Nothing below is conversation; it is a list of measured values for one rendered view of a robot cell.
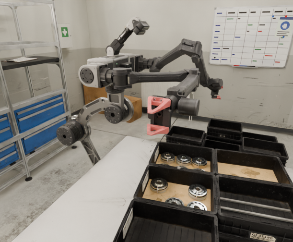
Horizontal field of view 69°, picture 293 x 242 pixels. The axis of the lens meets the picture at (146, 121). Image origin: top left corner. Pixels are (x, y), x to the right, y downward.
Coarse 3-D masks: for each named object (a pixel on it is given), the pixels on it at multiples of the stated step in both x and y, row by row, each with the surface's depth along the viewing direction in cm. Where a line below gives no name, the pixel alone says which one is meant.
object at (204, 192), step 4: (192, 184) 124; (196, 184) 124; (200, 184) 124; (188, 188) 121; (192, 188) 121; (204, 188) 121; (192, 192) 118; (196, 192) 118; (204, 192) 118; (200, 196) 115
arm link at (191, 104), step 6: (168, 90) 74; (174, 90) 74; (180, 96) 73; (186, 96) 73; (180, 102) 68; (186, 102) 68; (192, 102) 67; (198, 102) 68; (180, 108) 68; (186, 108) 67; (192, 108) 67; (198, 108) 70; (180, 114) 70; (186, 114) 69; (192, 114) 68
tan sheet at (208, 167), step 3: (159, 156) 157; (159, 159) 153; (156, 162) 150; (159, 162) 150; (162, 162) 150; (174, 162) 150; (207, 162) 150; (171, 165) 147; (174, 165) 147; (177, 165) 147; (189, 165) 147; (207, 165) 147; (210, 165) 147; (189, 168) 144; (192, 168) 144; (204, 168) 144; (207, 168) 144; (210, 168) 144; (210, 171) 140
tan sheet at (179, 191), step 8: (168, 184) 128; (176, 184) 128; (144, 192) 122; (152, 192) 122; (168, 192) 122; (176, 192) 122; (184, 192) 122; (208, 192) 122; (160, 200) 117; (184, 200) 117; (192, 200) 117; (208, 200) 117; (208, 208) 111
